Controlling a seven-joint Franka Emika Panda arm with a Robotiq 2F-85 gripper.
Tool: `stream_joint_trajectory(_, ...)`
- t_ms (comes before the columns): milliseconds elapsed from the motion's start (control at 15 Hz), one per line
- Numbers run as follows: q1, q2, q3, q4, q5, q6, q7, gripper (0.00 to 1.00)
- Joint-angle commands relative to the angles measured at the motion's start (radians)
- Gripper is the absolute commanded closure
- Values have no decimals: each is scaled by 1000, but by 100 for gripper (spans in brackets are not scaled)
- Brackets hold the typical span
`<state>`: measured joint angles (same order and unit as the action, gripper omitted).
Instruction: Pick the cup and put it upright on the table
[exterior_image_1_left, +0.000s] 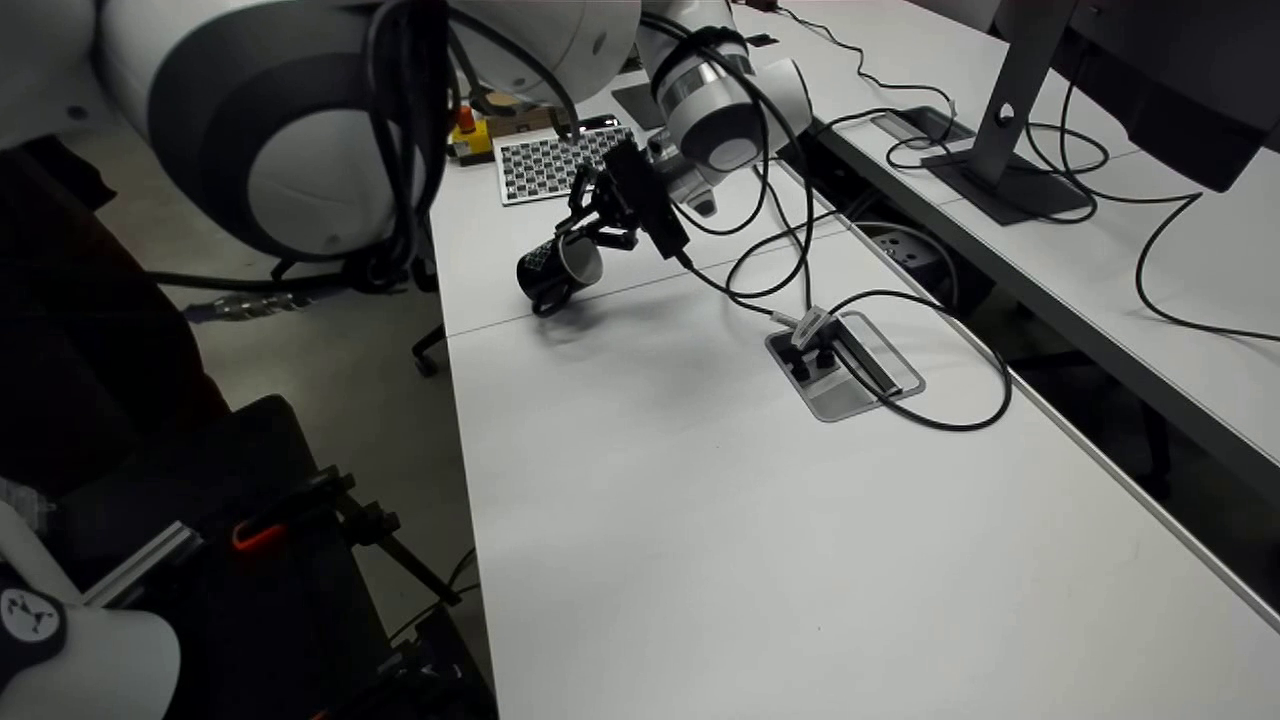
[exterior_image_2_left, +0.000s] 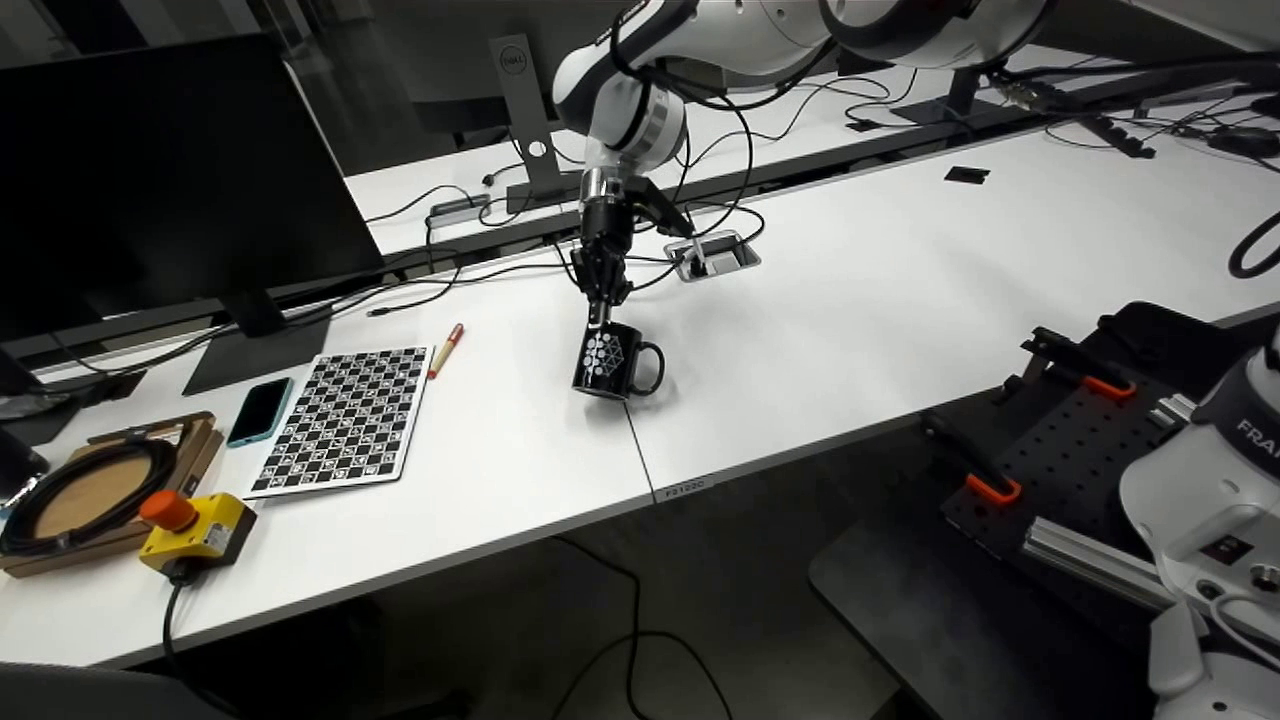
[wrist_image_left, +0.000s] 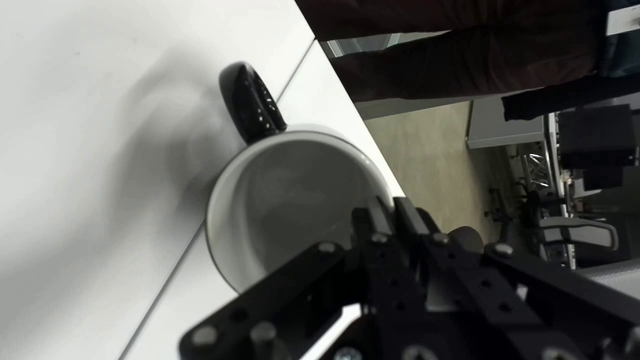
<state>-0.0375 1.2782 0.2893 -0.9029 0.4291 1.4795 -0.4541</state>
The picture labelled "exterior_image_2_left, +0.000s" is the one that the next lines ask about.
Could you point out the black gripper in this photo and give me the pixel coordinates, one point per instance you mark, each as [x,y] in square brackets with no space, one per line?
[607,244]

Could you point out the black mug with white print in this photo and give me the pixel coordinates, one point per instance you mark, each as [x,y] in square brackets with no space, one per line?
[607,362]

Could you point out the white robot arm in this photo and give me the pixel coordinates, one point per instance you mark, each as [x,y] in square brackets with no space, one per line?
[746,34]

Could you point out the silver table outlet box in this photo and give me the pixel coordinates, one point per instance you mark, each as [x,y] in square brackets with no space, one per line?
[722,258]

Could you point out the orange red pen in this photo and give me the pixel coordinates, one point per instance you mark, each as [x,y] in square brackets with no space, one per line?
[445,351]

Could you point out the grey desk hub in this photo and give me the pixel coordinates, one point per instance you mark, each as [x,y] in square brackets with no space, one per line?
[463,211]

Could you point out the silver monitor stand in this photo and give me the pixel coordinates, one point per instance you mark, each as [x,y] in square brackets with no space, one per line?
[519,94]

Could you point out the checkerboard calibration board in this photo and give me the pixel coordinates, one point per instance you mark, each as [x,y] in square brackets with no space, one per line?
[346,422]

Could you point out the black smartphone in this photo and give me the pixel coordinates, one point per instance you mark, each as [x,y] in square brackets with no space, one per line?
[260,410]

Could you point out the small black square object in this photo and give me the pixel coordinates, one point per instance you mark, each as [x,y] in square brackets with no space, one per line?
[967,172]

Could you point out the orange black clamp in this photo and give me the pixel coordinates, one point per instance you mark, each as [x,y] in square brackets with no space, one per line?
[994,490]
[1111,388]

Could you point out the yellow emergency stop button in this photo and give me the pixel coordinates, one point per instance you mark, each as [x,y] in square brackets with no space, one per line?
[204,531]

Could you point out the dark grey floor mat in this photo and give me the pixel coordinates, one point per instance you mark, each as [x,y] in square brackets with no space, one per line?
[933,625]

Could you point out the black computer monitor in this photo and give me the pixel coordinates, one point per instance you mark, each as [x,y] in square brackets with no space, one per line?
[161,172]

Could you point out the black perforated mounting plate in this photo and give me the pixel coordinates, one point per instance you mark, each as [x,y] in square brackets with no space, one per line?
[1067,452]

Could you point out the aluminium extrusion bar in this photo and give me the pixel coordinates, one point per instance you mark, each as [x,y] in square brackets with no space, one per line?
[1094,563]

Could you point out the black desk divider rail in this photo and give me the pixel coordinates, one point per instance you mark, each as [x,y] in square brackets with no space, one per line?
[854,151]

